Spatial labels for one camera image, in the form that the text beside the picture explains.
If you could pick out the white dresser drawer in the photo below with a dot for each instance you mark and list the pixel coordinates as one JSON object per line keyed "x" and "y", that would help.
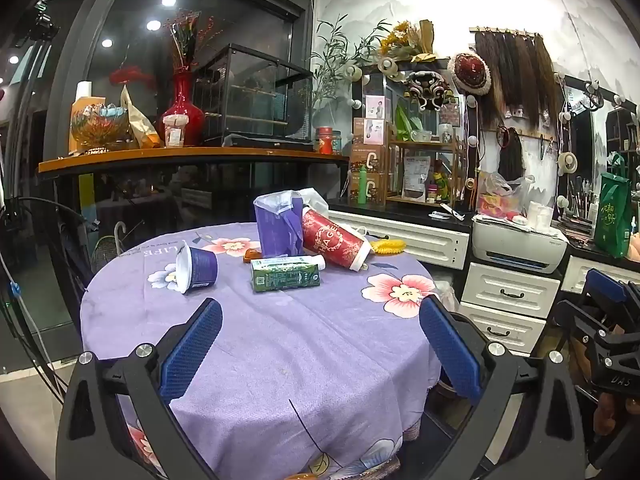
{"x": 575, "y": 272}

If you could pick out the large green leaves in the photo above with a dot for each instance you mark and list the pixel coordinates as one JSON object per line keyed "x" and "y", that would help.
{"x": 404, "y": 122}

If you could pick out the plastic cup with label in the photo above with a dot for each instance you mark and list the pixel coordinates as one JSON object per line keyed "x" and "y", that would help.
{"x": 175, "y": 132}

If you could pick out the green shopping bag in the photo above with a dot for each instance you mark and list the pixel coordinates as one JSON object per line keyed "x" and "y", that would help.
{"x": 612, "y": 215}

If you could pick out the long white drawer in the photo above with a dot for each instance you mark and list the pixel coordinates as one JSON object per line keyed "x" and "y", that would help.
{"x": 400, "y": 237}

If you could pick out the red patterned paper cup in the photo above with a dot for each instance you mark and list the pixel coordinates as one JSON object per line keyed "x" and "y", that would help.
{"x": 335, "y": 242}

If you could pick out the green drink carton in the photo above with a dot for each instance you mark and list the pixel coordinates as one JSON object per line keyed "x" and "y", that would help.
{"x": 282, "y": 274}

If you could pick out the small orange wrapper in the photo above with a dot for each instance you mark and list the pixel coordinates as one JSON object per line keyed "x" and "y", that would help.
{"x": 251, "y": 255}

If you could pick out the teal glass jar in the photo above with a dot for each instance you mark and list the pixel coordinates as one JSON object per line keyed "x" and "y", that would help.
{"x": 337, "y": 142}

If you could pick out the clear bag with colourful contents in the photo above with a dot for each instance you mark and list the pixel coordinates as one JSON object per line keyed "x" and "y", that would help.
{"x": 500, "y": 200}

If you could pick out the brown paper bag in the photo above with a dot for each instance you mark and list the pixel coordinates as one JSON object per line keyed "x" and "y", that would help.
{"x": 140, "y": 127}

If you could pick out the white and purple yogurt cup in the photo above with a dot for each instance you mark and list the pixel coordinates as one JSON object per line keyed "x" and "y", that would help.
{"x": 197, "y": 267}

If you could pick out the person's right hand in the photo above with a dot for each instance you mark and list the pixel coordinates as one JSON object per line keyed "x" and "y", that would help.
{"x": 607, "y": 412}

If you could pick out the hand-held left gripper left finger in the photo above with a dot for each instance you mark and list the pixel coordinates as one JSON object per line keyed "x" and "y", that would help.
{"x": 192, "y": 347}

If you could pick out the red vase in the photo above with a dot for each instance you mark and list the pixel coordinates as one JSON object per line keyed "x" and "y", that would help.
{"x": 183, "y": 117}

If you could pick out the patterned glass bowl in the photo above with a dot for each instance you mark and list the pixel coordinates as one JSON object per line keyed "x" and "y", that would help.
{"x": 97, "y": 127}

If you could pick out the purple floral tablecloth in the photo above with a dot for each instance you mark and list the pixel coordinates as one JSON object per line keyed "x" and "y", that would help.
{"x": 280, "y": 360}

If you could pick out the wooden counter shelf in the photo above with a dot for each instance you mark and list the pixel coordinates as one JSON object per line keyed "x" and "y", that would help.
{"x": 200, "y": 156}

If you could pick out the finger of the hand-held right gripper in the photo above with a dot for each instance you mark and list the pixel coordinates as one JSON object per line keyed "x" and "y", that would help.
{"x": 582, "y": 317}
{"x": 606, "y": 285}

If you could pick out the small glass jar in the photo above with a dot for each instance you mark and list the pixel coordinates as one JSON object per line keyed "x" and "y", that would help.
{"x": 445, "y": 133}

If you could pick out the paper packet with label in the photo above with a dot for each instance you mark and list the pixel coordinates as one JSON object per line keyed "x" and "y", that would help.
{"x": 416, "y": 175}

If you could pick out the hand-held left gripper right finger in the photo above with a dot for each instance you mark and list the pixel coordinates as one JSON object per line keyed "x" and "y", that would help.
{"x": 450, "y": 350}

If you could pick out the white tape roll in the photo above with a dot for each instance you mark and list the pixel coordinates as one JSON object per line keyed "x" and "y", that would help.
{"x": 567, "y": 164}

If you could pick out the purple plastic bag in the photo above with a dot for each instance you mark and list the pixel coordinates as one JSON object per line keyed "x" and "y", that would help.
{"x": 277, "y": 227}

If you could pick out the green leafy plant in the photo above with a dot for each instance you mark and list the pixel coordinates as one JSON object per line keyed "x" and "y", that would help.
{"x": 332, "y": 55}

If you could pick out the black hair bundle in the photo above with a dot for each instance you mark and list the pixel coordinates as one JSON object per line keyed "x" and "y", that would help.
{"x": 511, "y": 157}

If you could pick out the hanging brown hair wigs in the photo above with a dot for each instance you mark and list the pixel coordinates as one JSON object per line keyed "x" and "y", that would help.
{"x": 515, "y": 75}

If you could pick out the glass terrarium cage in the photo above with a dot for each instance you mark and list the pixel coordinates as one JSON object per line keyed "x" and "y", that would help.
{"x": 250, "y": 100}

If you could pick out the yellow green bottle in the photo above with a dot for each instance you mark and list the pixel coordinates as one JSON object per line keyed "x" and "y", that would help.
{"x": 440, "y": 182}

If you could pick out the yellow foam fruit net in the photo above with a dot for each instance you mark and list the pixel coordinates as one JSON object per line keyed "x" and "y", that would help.
{"x": 389, "y": 247}

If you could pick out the pink photo box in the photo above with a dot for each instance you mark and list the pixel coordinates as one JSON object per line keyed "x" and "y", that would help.
{"x": 369, "y": 131}

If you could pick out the white paper roll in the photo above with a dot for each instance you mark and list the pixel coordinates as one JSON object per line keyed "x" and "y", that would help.
{"x": 540, "y": 215}

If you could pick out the red tin can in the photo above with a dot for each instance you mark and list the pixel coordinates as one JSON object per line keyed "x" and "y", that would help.
{"x": 325, "y": 141}

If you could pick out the brown printed box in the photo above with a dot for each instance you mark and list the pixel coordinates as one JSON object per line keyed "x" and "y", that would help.
{"x": 375, "y": 190}
{"x": 367, "y": 159}

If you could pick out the wooden bamboo rack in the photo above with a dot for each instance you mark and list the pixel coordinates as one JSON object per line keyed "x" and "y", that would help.
{"x": 440, "y": 149}

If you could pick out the white plastic bag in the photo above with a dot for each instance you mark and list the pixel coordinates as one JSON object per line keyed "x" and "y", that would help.
{"x": 315, "y": 201}

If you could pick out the white printer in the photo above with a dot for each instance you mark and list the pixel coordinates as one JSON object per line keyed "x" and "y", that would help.
{"x": 520, "y": 247}

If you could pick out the white cabinet drawer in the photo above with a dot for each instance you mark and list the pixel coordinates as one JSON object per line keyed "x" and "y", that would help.
{"x": 500, "y": 327}
{"x": 510, "y": 287}

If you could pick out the round red embroidered hat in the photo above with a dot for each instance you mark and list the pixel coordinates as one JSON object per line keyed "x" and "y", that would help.
{"x": 469, "y": 72}

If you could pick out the dried yellow flowers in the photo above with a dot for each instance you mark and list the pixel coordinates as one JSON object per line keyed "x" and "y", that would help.
{"x": 400, "y": 37}

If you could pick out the decorative mask ornament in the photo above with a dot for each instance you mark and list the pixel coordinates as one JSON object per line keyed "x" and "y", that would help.
{"x": 429, "y": 89}

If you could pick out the small clear glass bowl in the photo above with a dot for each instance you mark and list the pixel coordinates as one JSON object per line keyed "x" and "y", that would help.
{"x": 421, "y": 136}

